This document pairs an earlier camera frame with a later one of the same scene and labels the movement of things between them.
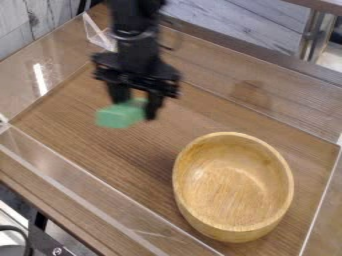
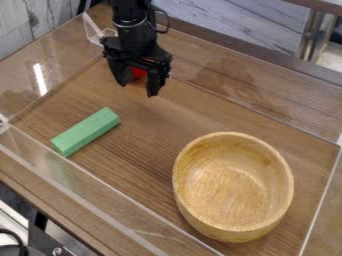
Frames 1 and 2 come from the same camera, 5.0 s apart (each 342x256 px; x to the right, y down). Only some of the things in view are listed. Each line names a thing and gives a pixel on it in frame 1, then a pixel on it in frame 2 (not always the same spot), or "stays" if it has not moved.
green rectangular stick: [122, 114] to [85, 132]
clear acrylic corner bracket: [97, 35] stays
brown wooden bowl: [233, 186] stays
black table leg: [41, 221] stays
